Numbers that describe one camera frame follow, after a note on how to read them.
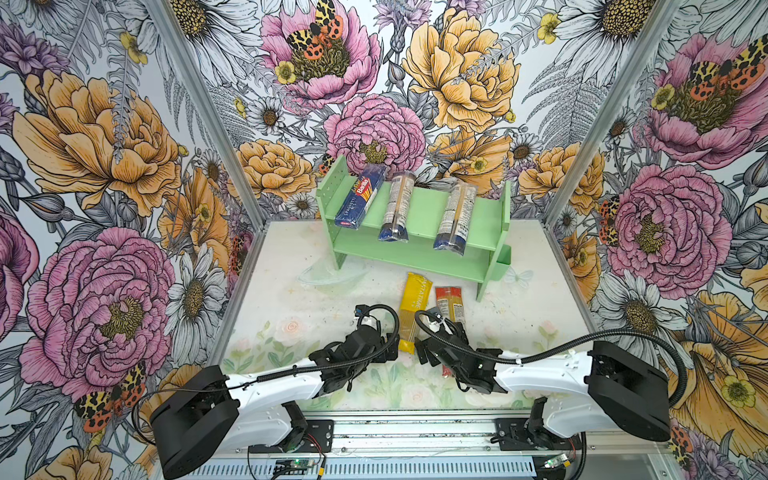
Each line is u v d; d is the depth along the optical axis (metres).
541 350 0.54
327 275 1.06
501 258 1.06
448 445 0.74
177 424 0.43
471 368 0.64
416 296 0.97
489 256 0.83
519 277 1.05
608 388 0.43
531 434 0.67
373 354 0.60
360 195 0.85
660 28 0.73
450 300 0.97
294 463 0.71
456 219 0.80
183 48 0.77
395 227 0.78
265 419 0.58
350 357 0.64
